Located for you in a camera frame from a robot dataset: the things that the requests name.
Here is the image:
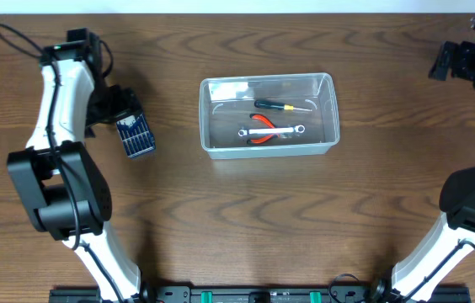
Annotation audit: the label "black yellow screwdriver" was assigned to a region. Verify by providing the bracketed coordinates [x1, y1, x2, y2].
[254, 100, 312, 112]

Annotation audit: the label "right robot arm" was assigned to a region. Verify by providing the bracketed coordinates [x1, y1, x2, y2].
[367, 19, 475, 302]

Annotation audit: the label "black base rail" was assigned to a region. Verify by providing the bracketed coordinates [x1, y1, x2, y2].
[48, 284, 472, 303]

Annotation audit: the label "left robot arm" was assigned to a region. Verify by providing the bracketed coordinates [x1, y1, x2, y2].
[7, 28, 157, 302]

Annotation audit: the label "blue screwdriver bit set case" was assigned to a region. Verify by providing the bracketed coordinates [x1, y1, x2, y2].
[115, 112, 156, 158]

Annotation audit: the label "left black cable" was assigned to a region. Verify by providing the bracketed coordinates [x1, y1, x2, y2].
[0, 23, 125, 303]

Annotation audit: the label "red handled pliers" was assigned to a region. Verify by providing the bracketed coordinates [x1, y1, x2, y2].
[246, 114, 287, 146]

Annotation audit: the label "silver double ring wrench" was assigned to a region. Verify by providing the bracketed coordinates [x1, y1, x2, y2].
[238, 125, 306, 137]

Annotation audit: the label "clear plastic container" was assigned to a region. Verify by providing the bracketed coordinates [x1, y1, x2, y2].
[199, 72, 340, 159]

